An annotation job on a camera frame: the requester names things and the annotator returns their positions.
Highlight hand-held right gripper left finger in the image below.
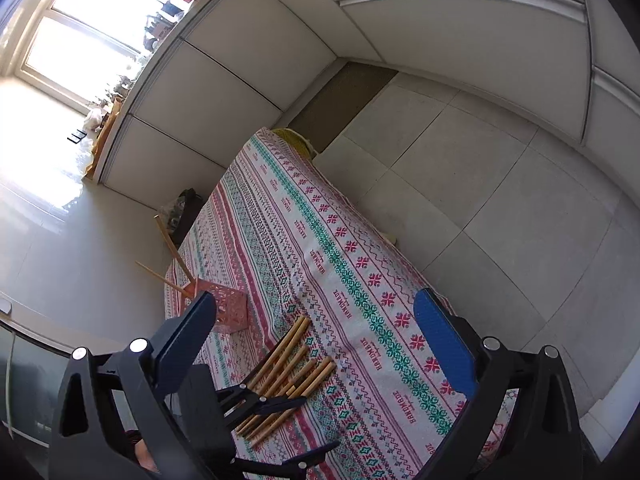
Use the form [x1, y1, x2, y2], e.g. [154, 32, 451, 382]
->
[47, 290, 236, 480]

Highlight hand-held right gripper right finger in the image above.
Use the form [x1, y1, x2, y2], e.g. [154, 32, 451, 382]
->
[414, 288, 583, 480]

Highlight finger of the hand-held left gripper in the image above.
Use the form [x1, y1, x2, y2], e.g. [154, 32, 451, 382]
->
[232, 441, 342, 476]
[215, 382, 307, 428]

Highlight pink plastic basket holder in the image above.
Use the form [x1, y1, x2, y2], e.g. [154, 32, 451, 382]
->
[182, 280, 249, 335]

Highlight bunch of bamboo chopsticks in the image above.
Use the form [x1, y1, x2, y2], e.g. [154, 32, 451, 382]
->
[235, 315, 337, 448]

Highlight long wooden chopstick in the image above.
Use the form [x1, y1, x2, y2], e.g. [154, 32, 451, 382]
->
[154, 214, 197, 291]
[135, 260, 191, 297]

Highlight trash bin with bag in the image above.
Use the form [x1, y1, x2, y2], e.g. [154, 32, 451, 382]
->
[159, 188, 203, 248]

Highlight patterned tablecloth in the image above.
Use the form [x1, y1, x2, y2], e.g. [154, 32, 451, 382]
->
[164, 127, 521, 480]

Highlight yellow cloth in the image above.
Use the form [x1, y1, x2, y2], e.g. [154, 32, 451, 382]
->
[270, 128, 321, 158]

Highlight white base cabinets under window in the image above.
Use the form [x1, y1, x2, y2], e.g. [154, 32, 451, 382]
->
[82, 0, 351, 211]

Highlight brown floor mat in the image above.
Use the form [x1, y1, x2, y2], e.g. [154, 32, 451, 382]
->
[287, 60, 401, 153]

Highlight kitchen window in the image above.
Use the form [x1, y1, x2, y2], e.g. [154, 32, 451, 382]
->
[0, 0, 201, 116]

